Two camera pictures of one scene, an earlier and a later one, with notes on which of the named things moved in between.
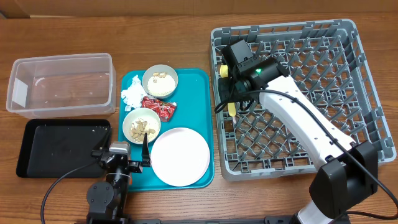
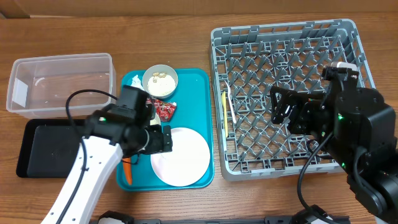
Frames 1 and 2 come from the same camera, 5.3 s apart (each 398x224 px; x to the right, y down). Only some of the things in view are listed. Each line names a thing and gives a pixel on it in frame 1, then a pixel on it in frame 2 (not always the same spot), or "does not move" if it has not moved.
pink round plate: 180,157 does not move
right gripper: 222,85 -> 301,104
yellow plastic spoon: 231,106 -> 224,109
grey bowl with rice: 160,81 does not move
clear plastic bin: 63,86 does not move
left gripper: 137,167 -> 159,143
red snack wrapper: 165,109 does not move
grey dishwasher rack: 328,61 does not move
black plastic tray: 51,148 does not move
